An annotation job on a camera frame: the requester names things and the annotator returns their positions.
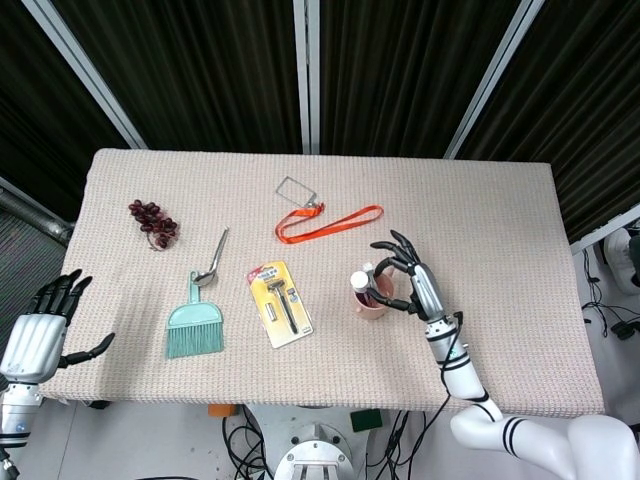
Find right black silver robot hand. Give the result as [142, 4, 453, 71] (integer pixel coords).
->
[369, 229, 449, 324]

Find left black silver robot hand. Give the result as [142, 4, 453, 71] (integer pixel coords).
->
[0, 268, 116, 386]

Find grey toothbrush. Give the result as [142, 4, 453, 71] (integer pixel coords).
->
[360, 259, 383, 300]

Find purple white toothpaste tube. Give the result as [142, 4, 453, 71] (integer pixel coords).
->
[349, 269, 376, 305]

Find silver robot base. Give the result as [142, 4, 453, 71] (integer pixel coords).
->
[272, 403, 370, 480]

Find pink ribbed cup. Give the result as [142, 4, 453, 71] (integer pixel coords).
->
[353, 272, 399, 324]

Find green hand brush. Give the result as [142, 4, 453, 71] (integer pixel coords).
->
[164, 270, 225, 360]

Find beige waffle tablecloth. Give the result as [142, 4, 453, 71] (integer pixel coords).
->
[37, 147, 609, 418]

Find green box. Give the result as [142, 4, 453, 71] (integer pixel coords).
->
[350, 408, 385, 434]

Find yellow razor blister pack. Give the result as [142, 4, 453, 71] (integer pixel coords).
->
[244, 260, 314, 350]

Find clear badge holder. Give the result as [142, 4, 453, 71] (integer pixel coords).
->
[275, 175, 322, 208]

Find dark red grape bunch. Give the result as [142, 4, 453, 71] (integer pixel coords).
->
[127, 199, 180, 252]

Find white machine housing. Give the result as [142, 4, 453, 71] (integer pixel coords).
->
[601, 225, 640, 292]

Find black pleated curtain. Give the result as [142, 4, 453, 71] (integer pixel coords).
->
[318, 0, 527, 157]
[51, 0, 304, 154]
[0, 0, 134, 217]
[460, 0, 640, 243]

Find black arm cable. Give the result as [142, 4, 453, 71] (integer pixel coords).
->
[388, 309, 492, 480]

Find orange lanyard strap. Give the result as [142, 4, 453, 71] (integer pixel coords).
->
[274, 203, 385, 247]

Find black floor cables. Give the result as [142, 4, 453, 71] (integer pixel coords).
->
[579, 244, 640, 344]

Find white frame post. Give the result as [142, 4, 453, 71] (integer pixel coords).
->
[33, 0, 149, 150]
[444, 0, 549, 161]
[292, 0, 322, 155]

